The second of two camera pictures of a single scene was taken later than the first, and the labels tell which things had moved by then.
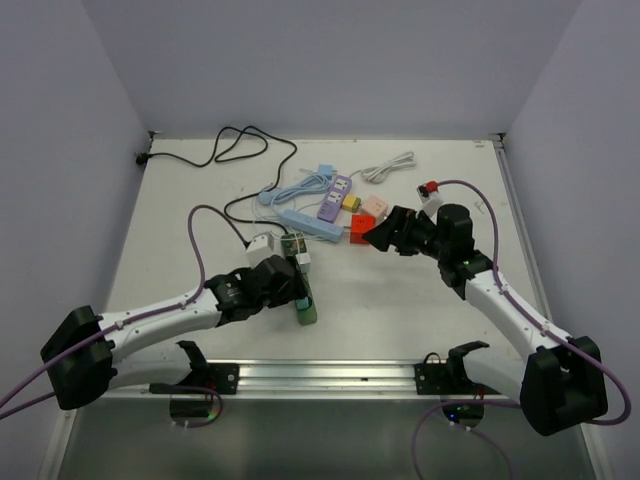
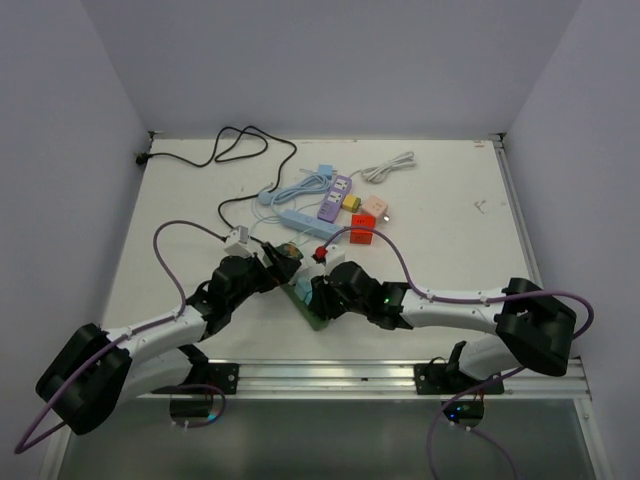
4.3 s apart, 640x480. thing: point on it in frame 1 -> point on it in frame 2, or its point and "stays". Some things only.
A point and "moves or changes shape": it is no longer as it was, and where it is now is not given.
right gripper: [384, 235] -> [321, 302]
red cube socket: [360, 224] stays
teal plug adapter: [302, 303] moves or changes shape
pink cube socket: [375, 206] stays
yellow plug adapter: [351, 203] stays
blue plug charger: [327, 170] stays
